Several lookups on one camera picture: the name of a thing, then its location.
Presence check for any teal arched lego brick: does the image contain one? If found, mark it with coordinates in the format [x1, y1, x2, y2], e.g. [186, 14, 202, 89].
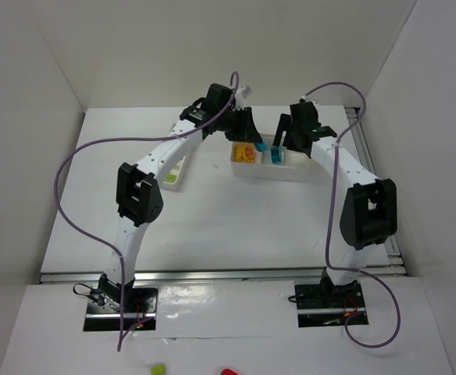
[255, 142, 267, 152]

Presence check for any teal lego brick stack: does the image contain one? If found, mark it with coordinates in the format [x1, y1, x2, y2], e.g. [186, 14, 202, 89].
[270, 147, 283, 165]

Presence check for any large white divided container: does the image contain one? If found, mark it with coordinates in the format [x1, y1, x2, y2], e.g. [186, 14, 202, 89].
[230, 134, 316, 182]

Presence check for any green lego plate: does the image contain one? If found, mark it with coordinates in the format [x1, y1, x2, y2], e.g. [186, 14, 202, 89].
[163, 174, 178, 186]

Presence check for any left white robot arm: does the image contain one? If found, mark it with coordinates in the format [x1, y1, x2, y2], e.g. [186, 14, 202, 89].
[98, 84, 262, 307]

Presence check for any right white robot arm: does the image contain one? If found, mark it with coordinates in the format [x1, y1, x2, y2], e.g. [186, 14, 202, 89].
[273, 99, 397, 306]

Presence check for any yellow lego in container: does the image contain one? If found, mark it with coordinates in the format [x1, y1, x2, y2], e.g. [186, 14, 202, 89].
[232, 143, 244, 163]

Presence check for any butterfly printed yellow lego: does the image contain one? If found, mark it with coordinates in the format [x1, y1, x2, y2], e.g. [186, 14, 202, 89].
[241, 145, 256, 164]

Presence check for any small white container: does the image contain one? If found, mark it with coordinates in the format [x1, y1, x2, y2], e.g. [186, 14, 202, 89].
[161, 123, 192, 192]

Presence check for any red object foreground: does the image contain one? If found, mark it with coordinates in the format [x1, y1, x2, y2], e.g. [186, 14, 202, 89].
[219, 368, 240, 375]

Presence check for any green lego foreground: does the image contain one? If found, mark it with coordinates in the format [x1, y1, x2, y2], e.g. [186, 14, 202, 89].
[150, 363, 166, 375]

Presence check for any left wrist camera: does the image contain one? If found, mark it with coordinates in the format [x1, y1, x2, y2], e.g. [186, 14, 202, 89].
[240, 86, 252, 98]

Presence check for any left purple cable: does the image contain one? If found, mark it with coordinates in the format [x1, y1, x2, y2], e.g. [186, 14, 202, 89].
[54, 71, 240, 352]

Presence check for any aluminium rail right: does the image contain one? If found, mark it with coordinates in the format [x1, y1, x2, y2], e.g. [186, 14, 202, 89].
[344, 107, 404, 274]

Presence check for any aluminium rail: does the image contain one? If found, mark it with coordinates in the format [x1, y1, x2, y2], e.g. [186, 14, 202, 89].
[344, 107, 404, 274]
[38, 266, 404, 285]

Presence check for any aluminium rail front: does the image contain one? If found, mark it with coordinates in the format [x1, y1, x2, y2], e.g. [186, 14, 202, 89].
[38, 266, 404, 285]

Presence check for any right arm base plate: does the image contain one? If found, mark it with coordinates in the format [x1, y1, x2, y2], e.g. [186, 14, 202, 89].
[287, 283, 369, 328]

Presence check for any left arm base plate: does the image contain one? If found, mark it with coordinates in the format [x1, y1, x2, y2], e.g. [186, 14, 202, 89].
[83, 287, 159, 333]

